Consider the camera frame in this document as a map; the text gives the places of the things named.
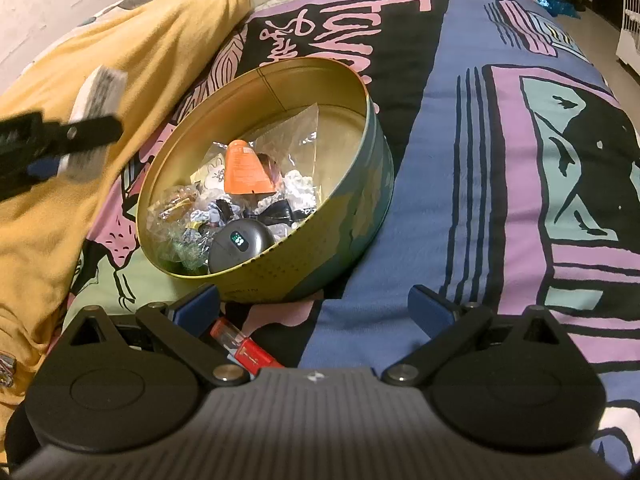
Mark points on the yellow blanket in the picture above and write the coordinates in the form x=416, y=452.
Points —
x=75, y=260

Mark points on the clear bag of hair accessories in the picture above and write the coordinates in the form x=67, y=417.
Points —
x=295, y=160

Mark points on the dark round earbud case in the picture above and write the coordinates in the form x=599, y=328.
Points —
x=240, y=247

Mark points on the orange squeeze tube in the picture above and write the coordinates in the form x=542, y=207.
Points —
x=245, y=170

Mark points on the round golden tin container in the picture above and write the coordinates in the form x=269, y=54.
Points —
x=345, y=210

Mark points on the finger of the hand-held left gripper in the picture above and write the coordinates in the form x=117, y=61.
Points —
x=85, y=135

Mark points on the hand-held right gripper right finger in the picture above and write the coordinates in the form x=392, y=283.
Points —
x=431, y=308

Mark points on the small clear bag of snacks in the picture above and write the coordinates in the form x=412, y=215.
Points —
x=172, y=207

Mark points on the white tissue packet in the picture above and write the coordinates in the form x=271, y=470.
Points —
x=97, y=95

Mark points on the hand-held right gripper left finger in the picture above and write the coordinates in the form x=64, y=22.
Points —
x=196, y=307

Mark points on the red and clear small stick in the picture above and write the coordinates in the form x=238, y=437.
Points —
x=247, y=347

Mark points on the green foil wrapper packet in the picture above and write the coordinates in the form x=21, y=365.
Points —
x=182, y=257

